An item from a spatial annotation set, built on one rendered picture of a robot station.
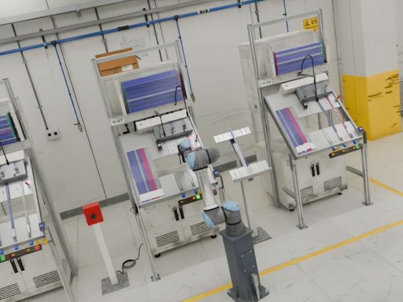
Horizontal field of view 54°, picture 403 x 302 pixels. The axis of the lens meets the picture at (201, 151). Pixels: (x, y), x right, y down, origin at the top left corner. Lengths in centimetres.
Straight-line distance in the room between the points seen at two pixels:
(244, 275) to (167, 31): 318
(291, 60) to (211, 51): 154
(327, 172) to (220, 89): 188
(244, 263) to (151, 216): 110
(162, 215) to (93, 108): 189
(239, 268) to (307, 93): 186
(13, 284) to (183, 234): 153
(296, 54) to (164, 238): 215
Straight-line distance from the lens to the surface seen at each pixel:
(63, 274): 352
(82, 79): 499
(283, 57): 392
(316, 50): 410
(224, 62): 529
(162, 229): 376
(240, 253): 292
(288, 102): 395
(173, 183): 336
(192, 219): 379
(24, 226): 343
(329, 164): 423
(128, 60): 384
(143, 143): 356
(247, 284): 309
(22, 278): 390
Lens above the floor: 203
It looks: 18 degrees down
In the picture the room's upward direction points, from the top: 12 degrees counter-clockwise
